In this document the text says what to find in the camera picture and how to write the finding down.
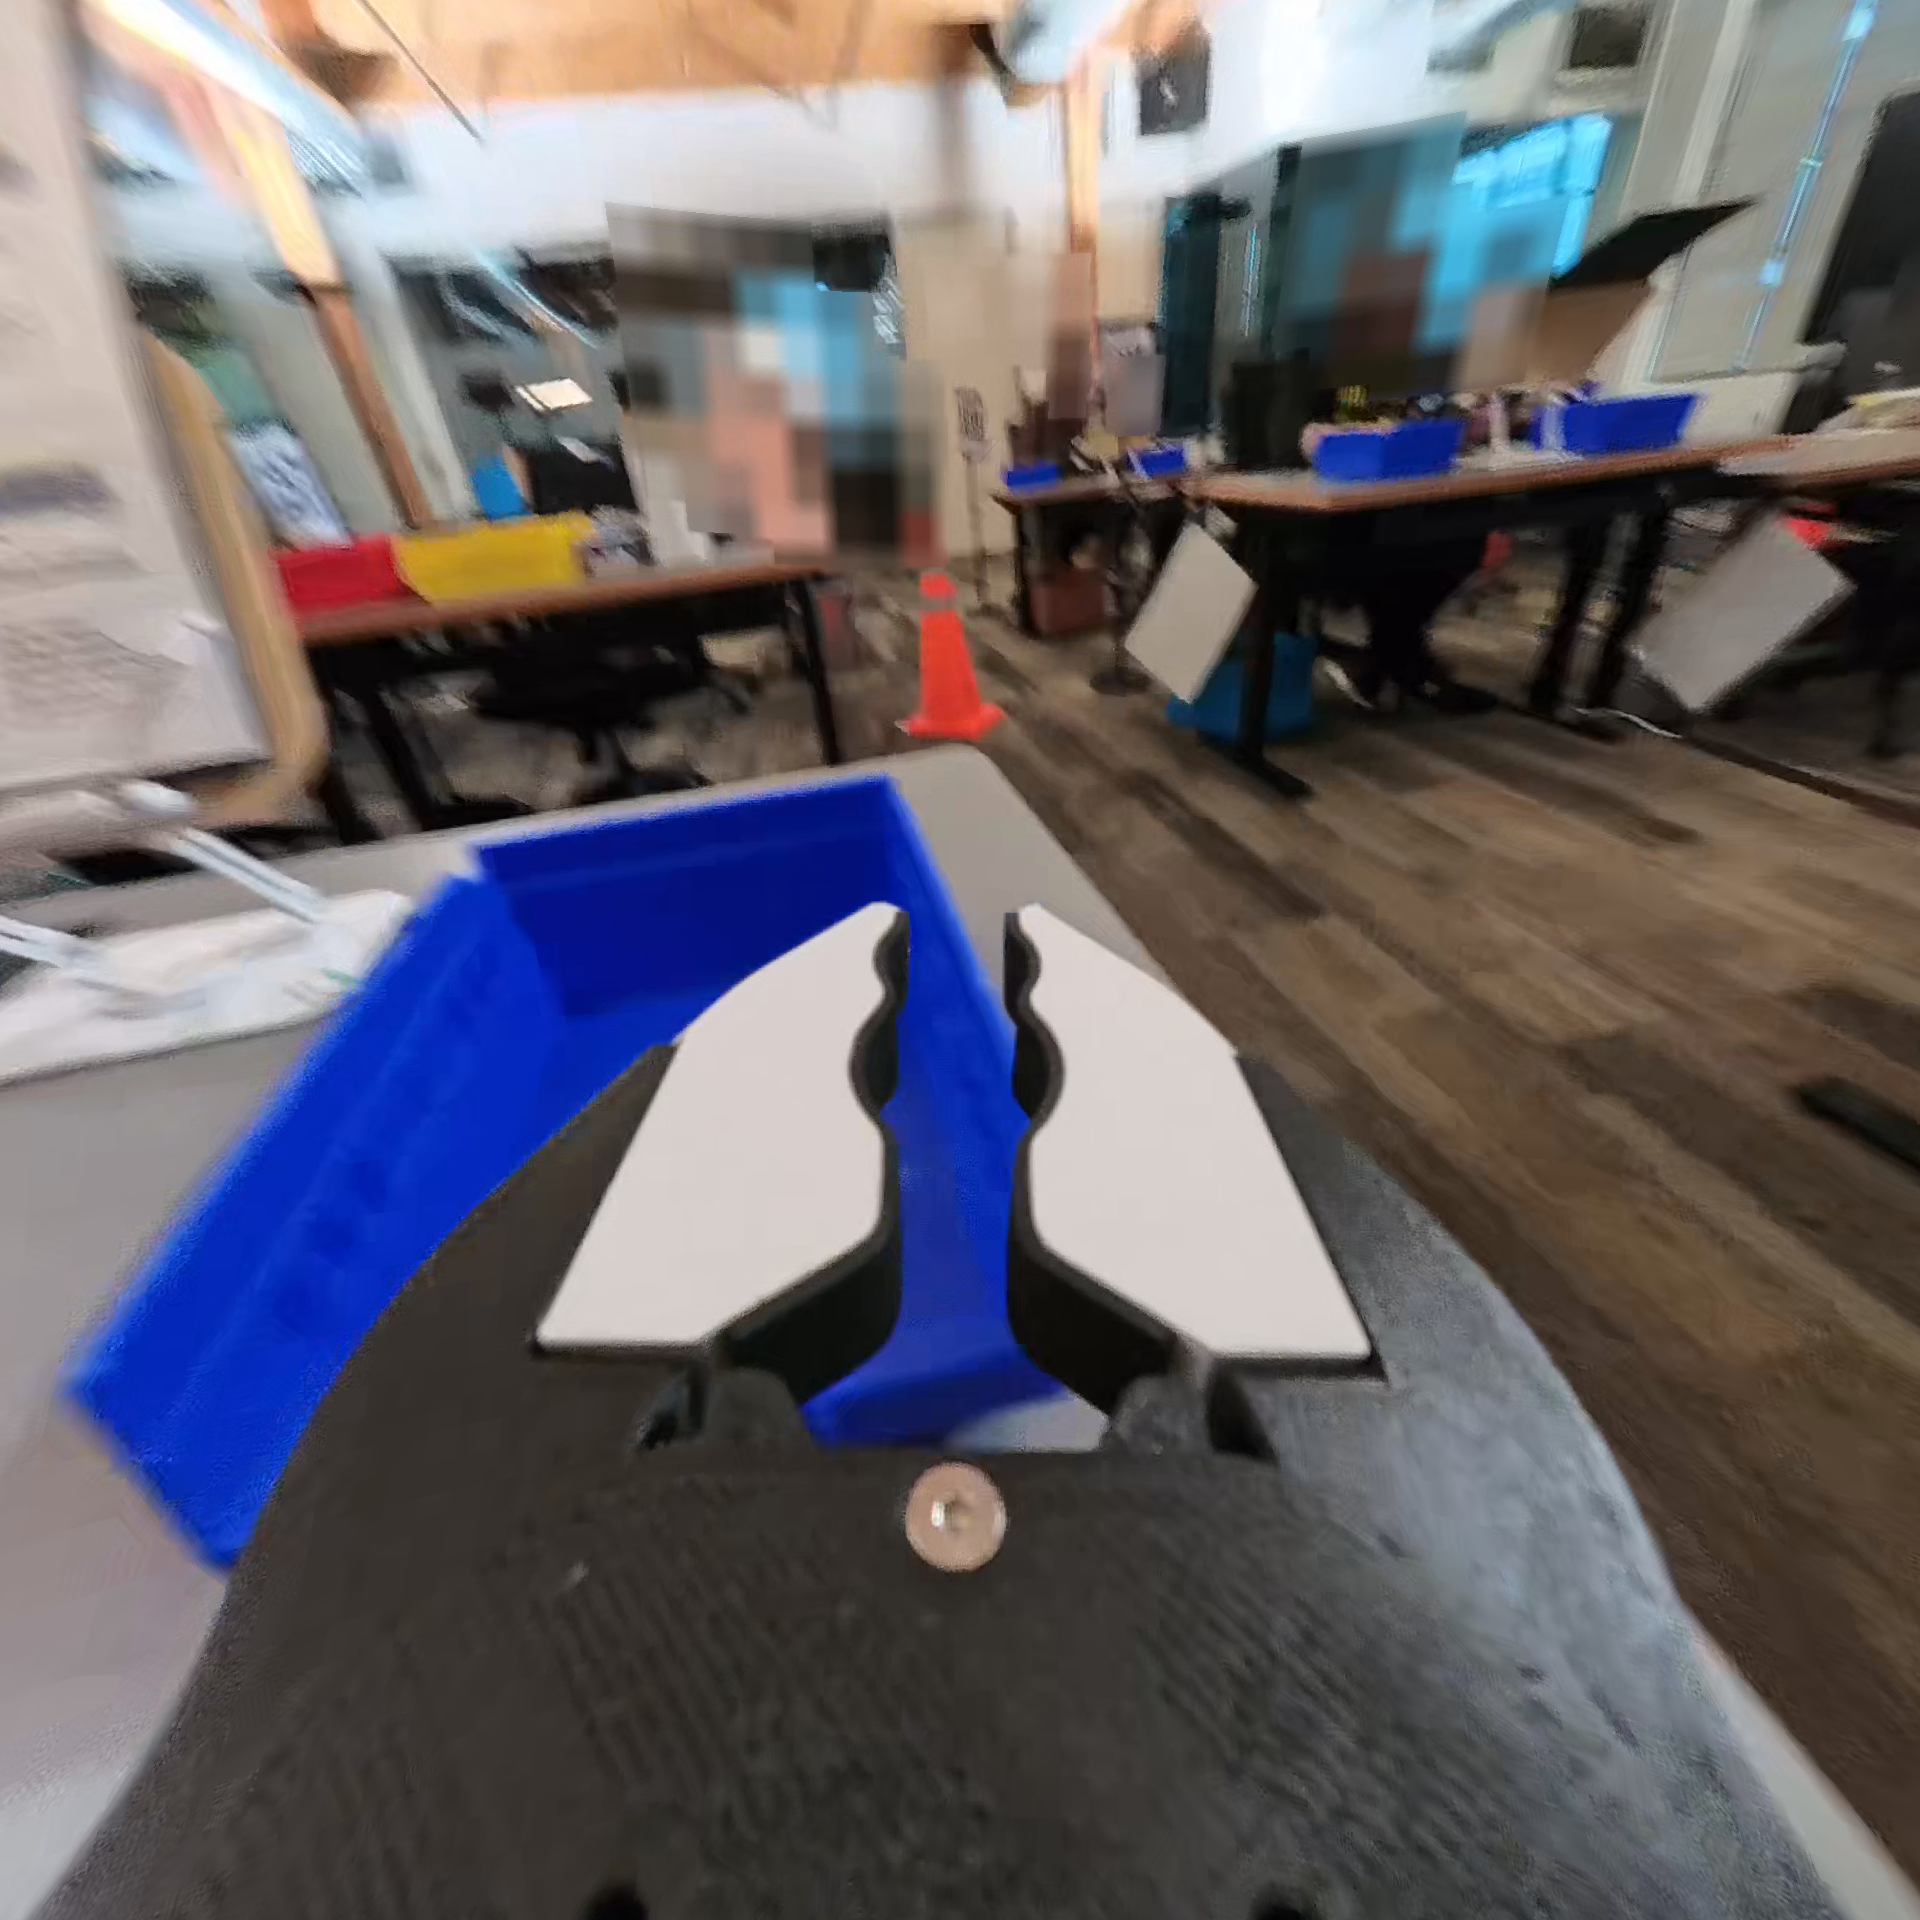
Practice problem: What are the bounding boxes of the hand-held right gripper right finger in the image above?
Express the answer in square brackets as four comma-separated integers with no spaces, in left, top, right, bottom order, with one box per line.
[1003,904,1374,1414]

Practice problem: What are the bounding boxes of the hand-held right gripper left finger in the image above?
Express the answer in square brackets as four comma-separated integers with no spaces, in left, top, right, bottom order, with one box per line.
[536,904,909,1369]

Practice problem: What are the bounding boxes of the grey desk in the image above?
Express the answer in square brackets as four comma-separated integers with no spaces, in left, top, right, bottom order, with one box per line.
[0,741,1920,1920]

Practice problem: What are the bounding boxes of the black office chair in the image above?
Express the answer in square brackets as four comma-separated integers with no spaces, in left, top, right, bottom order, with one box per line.
[473,622,751,796]

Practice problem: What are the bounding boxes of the orange traffic cone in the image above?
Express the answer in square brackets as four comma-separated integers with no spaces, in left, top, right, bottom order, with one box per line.
[896,571,1006,744]

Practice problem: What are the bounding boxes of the grey leaning panel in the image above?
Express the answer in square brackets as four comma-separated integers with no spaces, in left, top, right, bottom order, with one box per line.
[1627,514,1856,718]
[1122,515,1259,710]

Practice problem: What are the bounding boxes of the wood-edged background table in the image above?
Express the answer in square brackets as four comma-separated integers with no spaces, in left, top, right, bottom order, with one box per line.
[290,557,848,842]

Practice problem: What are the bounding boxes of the yellow storage bin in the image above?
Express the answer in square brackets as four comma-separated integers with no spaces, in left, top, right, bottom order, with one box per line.
[390,514,594,600]

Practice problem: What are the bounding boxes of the wooden document stand white base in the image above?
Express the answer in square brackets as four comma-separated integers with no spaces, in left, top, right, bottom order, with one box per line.
[0,0,415,1085]

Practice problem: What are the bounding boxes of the red storage bin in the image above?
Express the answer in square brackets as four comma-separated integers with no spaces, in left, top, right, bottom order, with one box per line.
[274,535,415,610]

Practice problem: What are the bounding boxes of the printed instruction sheet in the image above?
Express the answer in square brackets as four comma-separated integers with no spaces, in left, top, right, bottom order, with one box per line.
[0,0,272,791]

